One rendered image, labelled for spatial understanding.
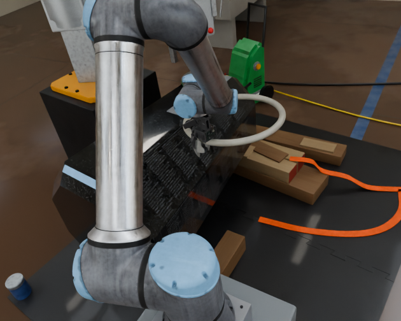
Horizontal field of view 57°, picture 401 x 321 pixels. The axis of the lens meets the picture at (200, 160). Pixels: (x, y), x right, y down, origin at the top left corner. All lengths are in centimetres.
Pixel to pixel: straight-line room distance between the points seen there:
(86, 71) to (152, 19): 187
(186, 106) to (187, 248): 66
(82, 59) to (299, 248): 183
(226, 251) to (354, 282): 70
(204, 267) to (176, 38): 51
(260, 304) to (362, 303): 110
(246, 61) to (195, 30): 252
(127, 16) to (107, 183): 37
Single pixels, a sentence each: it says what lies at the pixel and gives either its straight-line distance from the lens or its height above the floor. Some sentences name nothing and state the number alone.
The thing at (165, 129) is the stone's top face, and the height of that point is 80.
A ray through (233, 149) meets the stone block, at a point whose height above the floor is 51.
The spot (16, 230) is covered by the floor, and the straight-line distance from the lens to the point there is 299.
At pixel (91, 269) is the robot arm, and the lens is 92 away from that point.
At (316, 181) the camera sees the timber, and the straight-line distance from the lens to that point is 262.
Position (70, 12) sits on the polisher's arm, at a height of 127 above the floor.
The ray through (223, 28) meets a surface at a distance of 484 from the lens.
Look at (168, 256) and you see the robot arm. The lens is 84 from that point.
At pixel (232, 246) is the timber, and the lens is 220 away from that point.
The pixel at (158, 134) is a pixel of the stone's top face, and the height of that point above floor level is 80.
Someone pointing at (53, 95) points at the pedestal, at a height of 74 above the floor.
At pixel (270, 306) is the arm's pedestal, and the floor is 85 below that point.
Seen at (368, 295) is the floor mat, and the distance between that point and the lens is 224.
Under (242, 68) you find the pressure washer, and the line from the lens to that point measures 343.
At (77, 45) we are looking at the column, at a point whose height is 104.
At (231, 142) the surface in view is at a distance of 159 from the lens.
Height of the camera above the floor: 187
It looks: 38 degrees down
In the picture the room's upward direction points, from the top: 9 degrees counter-clockwise
